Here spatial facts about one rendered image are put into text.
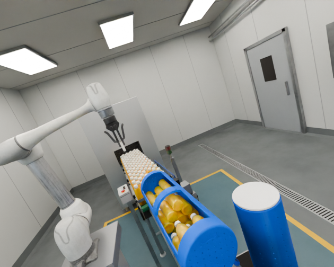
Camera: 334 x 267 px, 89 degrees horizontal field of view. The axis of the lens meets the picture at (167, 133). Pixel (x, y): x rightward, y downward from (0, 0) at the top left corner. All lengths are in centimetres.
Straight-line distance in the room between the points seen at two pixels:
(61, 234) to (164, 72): 519
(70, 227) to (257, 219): 109
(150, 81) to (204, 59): 199
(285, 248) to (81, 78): 566
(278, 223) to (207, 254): 53
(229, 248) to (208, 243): 13
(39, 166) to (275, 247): 153
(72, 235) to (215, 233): 80
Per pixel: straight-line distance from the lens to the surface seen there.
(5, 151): 120
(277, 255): 143
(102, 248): 136
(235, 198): 127
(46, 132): 115
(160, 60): 587
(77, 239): 127
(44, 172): 136
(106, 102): 107
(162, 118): 569
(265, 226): 126
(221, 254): 98
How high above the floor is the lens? 182
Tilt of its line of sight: 12 degrees down
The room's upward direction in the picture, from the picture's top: 21 degrees counter-clockwise
